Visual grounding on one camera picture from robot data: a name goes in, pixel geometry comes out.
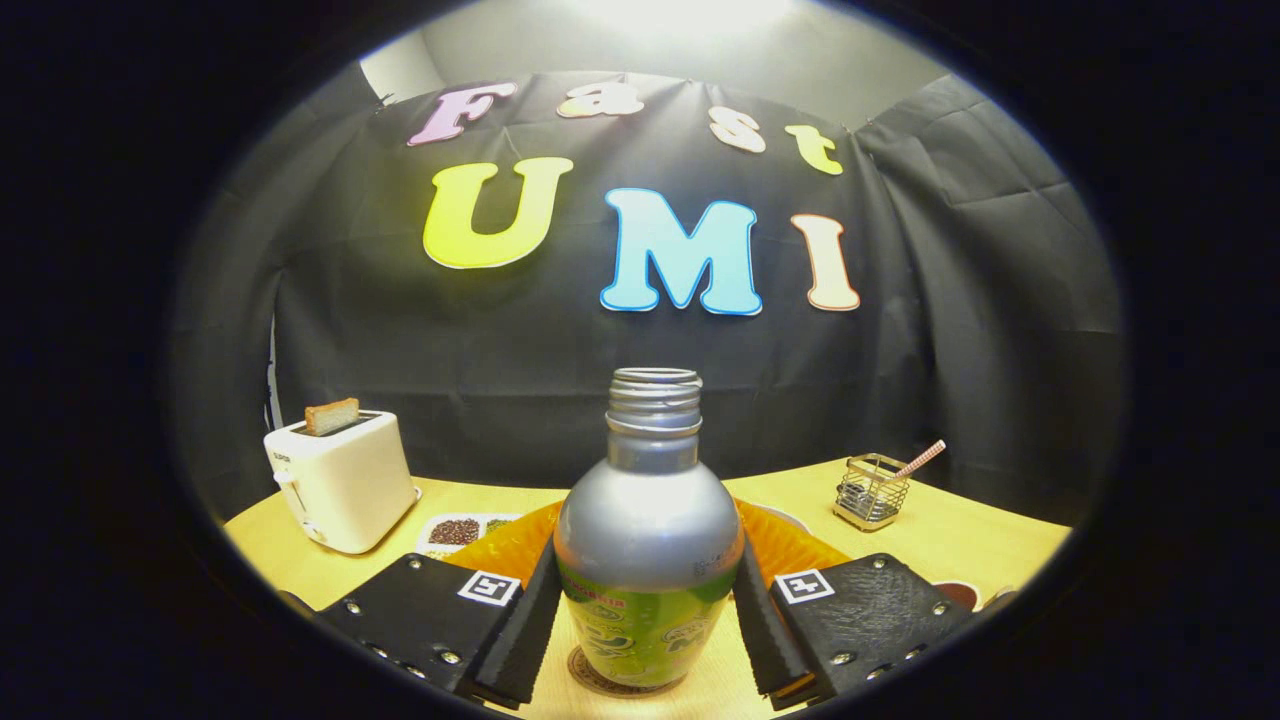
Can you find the round cork coaster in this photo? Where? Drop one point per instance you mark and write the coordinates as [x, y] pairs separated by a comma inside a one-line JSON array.
[[585, 675]]

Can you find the green beans pile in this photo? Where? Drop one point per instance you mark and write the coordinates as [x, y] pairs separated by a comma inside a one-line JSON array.
[[500, 524]]

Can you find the wooden table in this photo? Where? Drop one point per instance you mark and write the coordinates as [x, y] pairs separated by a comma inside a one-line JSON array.
[[950, 530]]

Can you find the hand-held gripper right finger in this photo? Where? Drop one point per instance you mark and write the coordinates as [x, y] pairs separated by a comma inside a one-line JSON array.
[[765, 630]]

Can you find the pink striped straw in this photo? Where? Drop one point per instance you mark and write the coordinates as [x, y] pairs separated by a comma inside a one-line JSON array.
[[925, 455]]

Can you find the silver bottle green label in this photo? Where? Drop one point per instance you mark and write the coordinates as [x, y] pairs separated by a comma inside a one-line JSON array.
[[650, 520]]

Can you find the white toaster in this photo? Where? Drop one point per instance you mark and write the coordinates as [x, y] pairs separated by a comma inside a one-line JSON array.
[[350, 480]]

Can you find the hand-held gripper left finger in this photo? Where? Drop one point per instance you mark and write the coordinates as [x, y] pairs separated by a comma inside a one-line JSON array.
[[520, 640]]

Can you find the brown beans pile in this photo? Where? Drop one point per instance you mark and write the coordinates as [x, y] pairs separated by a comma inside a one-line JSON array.
[[455, 531]]

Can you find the toast slice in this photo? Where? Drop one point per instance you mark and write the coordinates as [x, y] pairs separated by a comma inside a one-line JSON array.
[[332, 416]]

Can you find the white divided dish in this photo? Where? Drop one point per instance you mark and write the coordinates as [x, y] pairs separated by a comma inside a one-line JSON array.
[[425, 546]]

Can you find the white oval plate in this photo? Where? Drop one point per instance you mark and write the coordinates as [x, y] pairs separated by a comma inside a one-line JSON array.
[[795, 520]]

